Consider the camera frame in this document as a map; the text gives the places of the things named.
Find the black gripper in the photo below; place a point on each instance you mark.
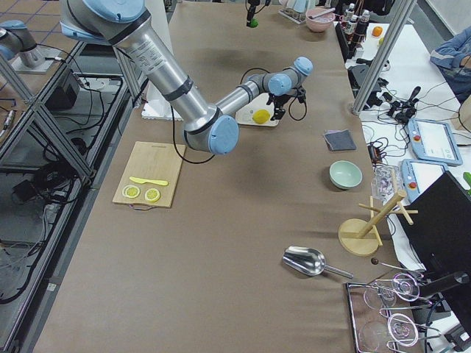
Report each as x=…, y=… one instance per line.
x=279, y=99

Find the green lime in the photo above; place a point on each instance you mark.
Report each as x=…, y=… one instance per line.
x=253, y=23

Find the yellow lemon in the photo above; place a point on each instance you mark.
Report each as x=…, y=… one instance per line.
x=261, y=116

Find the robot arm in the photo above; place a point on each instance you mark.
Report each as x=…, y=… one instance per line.
x=127, y=25

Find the cream rabbit tray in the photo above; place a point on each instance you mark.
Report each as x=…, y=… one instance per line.
x=244, y=115

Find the pink bowl with ice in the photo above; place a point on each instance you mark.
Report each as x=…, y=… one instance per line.
x=320, y=24

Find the metal tongs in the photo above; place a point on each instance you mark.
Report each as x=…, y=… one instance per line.
x=319, y=14

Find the grey folded cloth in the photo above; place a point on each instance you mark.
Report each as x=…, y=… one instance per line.
x=339, y=140

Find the mint green bowl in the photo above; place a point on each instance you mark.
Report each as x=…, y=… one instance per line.
x=345, y=174

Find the wooden cutting board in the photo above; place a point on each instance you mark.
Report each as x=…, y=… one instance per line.
x=152, y=160

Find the yellow plastic knife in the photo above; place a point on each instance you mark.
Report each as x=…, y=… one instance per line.
x=150, y=181

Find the lemon slice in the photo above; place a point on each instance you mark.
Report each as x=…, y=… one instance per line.
x=131, y=191
x=152, y=195

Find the blue teach pendant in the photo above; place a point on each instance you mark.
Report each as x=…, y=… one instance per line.
x=418, y=175
x=433, y=141

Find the wooden mug tree stand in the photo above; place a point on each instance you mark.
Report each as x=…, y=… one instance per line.
x=360, y=237

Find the metal scoop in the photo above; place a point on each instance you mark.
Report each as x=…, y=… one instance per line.
x=310, y=262

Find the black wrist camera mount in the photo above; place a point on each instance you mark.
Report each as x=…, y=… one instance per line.
x=301, y=97

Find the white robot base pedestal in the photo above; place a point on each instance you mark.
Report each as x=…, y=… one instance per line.
x=157, y=106

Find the aluminium frame post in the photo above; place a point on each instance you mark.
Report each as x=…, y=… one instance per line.
x=392, y=34

